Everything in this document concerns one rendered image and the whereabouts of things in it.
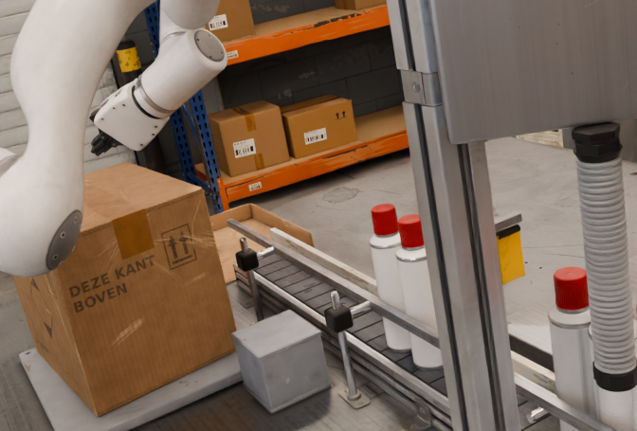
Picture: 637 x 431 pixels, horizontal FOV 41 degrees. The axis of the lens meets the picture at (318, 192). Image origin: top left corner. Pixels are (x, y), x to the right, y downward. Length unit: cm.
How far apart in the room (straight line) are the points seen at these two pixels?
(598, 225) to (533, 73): 12
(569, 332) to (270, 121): 393
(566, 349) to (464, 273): 21
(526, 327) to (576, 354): 33
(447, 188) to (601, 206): 12
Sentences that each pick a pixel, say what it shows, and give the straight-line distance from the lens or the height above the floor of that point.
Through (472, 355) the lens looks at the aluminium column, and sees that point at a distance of 75.
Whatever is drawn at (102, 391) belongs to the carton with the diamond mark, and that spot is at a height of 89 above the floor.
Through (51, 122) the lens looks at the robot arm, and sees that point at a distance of 94.
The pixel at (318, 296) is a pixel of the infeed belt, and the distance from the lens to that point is 139.
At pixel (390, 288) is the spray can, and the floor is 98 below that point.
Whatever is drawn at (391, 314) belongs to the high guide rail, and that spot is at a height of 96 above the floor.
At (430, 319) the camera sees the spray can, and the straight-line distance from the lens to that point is 110.
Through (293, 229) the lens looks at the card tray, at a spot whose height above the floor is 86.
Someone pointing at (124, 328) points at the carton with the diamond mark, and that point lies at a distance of 125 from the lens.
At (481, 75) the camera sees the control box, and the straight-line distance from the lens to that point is 62.
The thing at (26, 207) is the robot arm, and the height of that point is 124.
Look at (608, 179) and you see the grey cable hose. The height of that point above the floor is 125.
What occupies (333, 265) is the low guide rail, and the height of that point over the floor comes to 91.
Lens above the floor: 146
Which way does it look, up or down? 18 degrees down
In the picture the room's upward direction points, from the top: 11 degrees counter-clockwise
